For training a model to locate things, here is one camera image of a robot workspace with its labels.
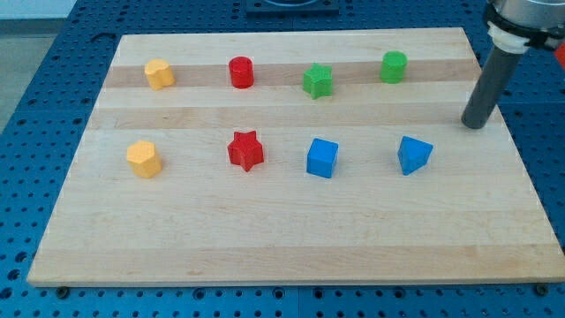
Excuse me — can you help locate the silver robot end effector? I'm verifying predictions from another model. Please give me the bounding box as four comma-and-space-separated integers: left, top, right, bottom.
483, 0, 564, 55

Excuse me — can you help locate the green star block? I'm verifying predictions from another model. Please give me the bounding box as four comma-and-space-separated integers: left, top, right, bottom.
303, 63, 333, 99

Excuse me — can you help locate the blue cube block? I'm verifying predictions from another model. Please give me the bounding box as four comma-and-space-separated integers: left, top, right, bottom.
306, 138, 339, 178

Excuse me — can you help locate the blue triangle block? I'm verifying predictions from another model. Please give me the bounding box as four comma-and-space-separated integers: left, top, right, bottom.
397, 136, 433, 176

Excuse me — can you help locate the red cylinder block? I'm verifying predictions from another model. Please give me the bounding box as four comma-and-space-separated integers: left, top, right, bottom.
228, 57, 254, 89

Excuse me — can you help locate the green cylinder block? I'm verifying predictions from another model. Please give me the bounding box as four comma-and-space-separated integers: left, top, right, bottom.
380, 50, 408, 84

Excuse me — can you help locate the yellow heart block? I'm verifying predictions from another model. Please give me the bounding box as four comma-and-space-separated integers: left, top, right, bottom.
144, 58, 176, 90

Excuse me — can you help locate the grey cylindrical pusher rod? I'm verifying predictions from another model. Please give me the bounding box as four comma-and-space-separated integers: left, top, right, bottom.
461, 46, 522, 129

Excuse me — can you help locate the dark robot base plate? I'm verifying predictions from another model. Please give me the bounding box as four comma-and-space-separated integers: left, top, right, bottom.
243, 0, 340, 16

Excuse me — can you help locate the wooden board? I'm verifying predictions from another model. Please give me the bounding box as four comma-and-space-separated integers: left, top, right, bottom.
27, 27, 564, 287

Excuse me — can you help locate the yellow hexagon block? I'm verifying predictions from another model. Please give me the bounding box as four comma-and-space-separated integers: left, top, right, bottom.
126, 140, 162, 178

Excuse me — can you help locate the red star block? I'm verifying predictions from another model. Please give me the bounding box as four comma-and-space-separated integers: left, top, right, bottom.
227, 131, 264, 172

